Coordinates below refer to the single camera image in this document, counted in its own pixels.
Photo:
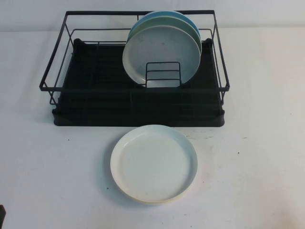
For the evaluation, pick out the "white round plate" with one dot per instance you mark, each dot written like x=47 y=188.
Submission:
x=152 y=167

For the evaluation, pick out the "light grey round plate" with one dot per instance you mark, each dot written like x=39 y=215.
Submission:
x=155 y=47

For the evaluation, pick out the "black plastic drip tray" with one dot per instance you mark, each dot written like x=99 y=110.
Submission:
x=143 y=114

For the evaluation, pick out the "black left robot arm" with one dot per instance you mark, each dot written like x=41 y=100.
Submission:
x=2 y=212

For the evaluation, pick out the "blue round plate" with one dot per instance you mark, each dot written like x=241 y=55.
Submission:
x=145 y=20

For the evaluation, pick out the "green round plate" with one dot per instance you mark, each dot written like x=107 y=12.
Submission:
x=166 y=23

